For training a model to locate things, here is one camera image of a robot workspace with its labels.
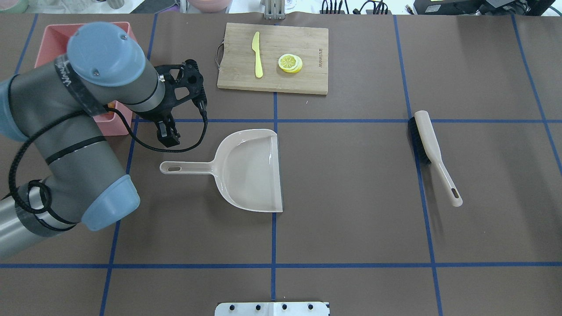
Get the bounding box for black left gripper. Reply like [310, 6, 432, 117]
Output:
[134, 59, 205, 148]

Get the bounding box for beige plastic dustpan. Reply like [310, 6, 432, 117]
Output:
[160, 129, 283, 213]

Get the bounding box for beige hand brush black bristles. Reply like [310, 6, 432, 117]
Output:
[408, 110, 463, 207]

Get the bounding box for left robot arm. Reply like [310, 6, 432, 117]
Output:
[0, 22, 208, 260]

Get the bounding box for bamboo cutting board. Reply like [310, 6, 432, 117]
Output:
[217, 22, 329, 95]

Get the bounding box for yellow plastic knife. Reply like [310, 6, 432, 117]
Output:
[251, 31, 263, 78]

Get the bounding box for yellow lemon slices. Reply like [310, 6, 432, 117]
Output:
[277, 54, 303, 73]

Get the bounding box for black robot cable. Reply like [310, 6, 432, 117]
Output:
[8, 86, 208, 224]

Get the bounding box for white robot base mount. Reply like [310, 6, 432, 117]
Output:
[214, 302, 331, 316]

